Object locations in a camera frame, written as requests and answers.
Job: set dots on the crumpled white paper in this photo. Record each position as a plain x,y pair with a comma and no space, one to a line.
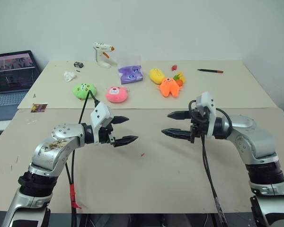
69,76

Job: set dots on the small fruit plush toy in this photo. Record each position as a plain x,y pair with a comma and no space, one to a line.
181,76

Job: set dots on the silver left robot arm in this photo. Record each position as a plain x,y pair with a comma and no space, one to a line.
61,134

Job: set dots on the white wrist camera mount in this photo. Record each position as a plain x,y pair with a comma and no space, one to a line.
100,113
207,99

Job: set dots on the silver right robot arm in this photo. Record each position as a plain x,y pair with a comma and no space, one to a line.
258,142

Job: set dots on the open laptop computer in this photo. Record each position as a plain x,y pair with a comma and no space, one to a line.
11,71

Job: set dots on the white hot glue gun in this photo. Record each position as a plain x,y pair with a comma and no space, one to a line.
99,55

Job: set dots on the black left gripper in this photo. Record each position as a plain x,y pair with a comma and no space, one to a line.
107,134

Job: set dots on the orange one-eyed plush toy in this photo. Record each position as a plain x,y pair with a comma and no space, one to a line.
169,87

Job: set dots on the pink plush toy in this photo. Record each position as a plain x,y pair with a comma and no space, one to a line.
116,94

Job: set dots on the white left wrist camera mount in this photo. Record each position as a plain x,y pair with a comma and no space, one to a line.
100,113

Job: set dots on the clear plastic bag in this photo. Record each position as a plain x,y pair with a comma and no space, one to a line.
129,61

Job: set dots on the yellow plush toy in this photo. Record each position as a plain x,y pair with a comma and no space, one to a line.
156,75

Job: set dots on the small red object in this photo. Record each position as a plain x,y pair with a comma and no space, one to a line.
174,68

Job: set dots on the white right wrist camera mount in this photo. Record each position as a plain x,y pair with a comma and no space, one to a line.
207,99

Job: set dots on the black pen with brown end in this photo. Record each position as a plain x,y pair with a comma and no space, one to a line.
209,70

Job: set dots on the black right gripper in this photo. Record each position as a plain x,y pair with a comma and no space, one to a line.
198,127

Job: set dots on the small printed card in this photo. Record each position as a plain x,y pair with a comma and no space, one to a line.
39,107

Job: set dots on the green plush toy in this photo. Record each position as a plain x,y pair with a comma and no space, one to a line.
81,91

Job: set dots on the purple plush toy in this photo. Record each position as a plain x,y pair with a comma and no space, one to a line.
130,75

